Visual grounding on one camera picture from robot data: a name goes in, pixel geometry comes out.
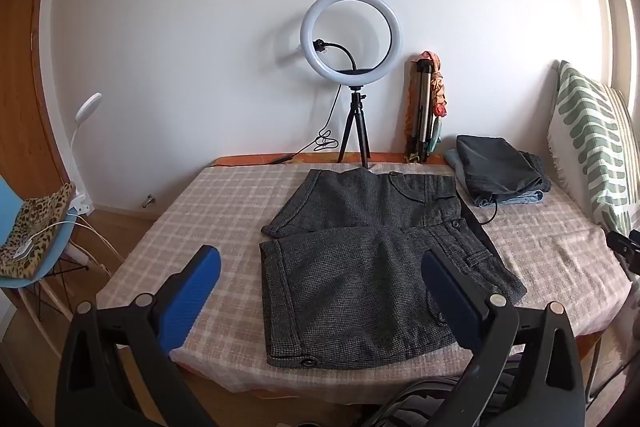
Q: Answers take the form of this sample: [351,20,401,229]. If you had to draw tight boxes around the white desk lamp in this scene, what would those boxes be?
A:
[64,93,104,214]

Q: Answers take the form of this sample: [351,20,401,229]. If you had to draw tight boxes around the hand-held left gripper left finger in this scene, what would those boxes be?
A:
[55,245,222,427]

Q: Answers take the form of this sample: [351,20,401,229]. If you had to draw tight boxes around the white ring light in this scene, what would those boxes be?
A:
[300,0,402,88]

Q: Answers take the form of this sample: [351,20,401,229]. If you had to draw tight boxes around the black mini tripod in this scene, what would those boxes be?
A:
[337,86,372,170]

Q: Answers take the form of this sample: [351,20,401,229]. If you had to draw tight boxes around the wooden door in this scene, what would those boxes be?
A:
[0,0,71,212]

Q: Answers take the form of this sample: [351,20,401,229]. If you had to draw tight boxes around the blue chair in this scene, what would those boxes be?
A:
[0,174,126,358]

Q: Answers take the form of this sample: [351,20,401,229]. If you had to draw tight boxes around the white charging cable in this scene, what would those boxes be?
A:
[14,205,126,268]

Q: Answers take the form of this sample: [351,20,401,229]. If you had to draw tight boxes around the green leaf pattern pillow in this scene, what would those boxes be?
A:
[547,60,640,238]

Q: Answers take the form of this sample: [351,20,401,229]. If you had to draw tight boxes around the black striped clothing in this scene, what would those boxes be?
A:
[364,353,526,427]

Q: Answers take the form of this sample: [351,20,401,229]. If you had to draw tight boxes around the folded dark grey clothes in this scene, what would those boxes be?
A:
[456,135,552,206]

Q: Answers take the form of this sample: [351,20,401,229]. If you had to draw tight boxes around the striped pillow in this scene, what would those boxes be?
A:
[607,86,640,168]

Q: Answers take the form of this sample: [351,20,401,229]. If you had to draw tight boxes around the leopard print cloth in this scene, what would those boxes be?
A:
[0,182,77,280]

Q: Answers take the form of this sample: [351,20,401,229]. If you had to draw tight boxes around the folded tripod with cloth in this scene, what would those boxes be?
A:
[404,51,446,156]

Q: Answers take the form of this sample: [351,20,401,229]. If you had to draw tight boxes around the plaid bed blanket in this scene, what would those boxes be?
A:
[96,153,634,406]

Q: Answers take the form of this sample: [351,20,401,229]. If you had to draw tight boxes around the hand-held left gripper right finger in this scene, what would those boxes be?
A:
[421,248,586,427]

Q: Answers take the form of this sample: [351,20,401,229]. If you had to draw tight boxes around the black cable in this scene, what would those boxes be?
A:
[209,85,343,168]

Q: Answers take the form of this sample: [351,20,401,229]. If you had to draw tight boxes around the black clamp mount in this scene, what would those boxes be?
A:
[605,230,640,280]

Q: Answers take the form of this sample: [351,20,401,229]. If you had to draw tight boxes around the grey tweed short pants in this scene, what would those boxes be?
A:
[259,168,528,369]

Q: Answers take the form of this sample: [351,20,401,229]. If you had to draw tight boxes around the folded silver tripod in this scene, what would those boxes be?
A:
[406,60,437,164]

